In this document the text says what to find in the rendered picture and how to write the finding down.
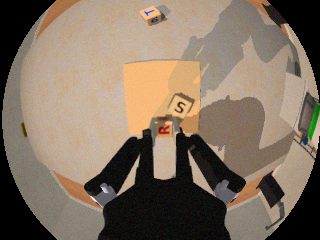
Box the tan square mat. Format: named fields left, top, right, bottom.
left=123, top=61, right=200, bottom=134

